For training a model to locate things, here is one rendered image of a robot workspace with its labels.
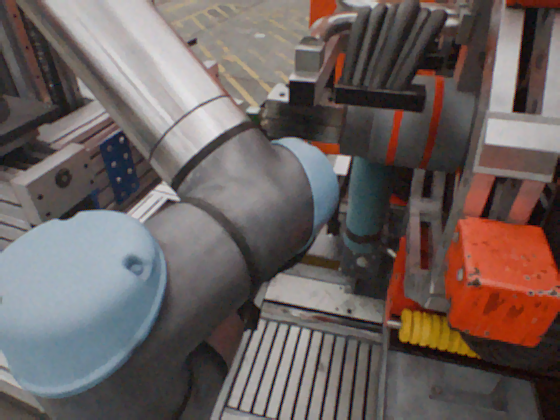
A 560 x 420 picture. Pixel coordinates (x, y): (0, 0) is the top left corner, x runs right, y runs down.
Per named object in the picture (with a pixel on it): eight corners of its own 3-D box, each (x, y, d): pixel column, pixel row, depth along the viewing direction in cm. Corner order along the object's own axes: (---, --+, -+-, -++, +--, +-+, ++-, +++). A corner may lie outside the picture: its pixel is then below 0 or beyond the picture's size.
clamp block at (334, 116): (340, 146, 47) (345, 103, 44) (265, 137, 49) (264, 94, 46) (346, 127, 51) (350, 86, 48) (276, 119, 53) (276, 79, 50)
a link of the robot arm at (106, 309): (146, 158, 24) (179, 286, 31) (-73, 267, 17) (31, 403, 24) (245, 204, 20) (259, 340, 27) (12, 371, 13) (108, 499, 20)
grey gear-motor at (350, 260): (469, 339, 121) (510, 254, 100) (330, 310, 130) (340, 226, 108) (464, 293, 135) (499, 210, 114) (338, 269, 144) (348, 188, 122)
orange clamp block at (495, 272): (517, 276, 43) (536, 350, 36) (439, 262, 44) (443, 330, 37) (544, 225, 38) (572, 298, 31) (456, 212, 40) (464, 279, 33)
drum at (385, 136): (475, 194, 60) (508, 104, 51) (333, 174, 64) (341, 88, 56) (466, 148, 71) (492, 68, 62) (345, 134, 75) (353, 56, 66)
